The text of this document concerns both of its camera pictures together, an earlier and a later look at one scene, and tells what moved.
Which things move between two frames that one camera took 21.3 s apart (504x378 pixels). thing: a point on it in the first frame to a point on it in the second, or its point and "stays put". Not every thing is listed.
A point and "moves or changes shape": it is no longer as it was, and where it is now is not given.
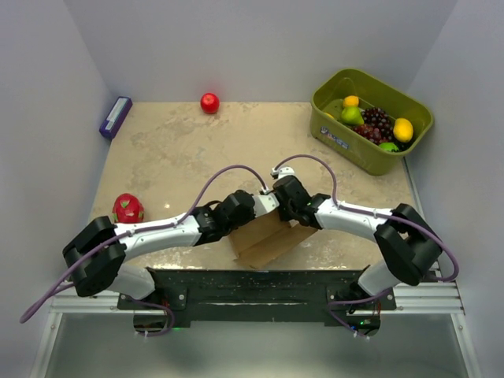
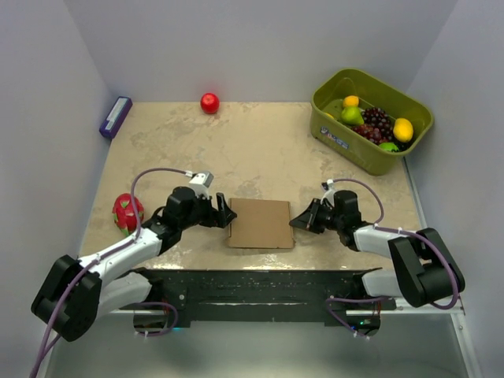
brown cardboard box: x=266 y=239 moves or changes shape
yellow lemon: x=403 y=130 stays put
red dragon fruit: x=127 y=209 stays put
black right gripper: x=283 y=215 to x=309 y=219
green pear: x=352 y=115 stays put
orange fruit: x=350 y=101 stays put
